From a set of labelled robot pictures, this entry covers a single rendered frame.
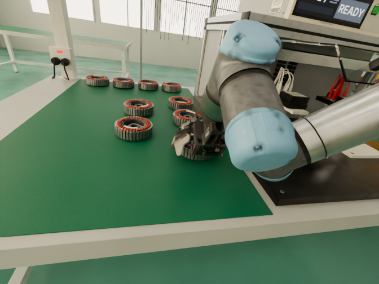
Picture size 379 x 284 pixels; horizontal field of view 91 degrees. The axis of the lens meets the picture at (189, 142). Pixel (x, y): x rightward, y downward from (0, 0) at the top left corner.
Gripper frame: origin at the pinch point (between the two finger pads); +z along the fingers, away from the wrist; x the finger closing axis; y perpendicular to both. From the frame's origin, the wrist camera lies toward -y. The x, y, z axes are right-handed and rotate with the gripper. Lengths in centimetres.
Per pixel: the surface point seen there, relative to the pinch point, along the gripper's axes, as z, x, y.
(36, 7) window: 283, -334, -558
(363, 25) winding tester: -25, 51, -32
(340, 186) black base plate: -9.6, 33.5, 14.9
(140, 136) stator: 1.0, -15.9, -3.2
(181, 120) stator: 5.6, -2.9, -12.9
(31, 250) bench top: -11.8, -29.0, 24.7
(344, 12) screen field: -27, 42, -33
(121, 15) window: 276, -118, -574
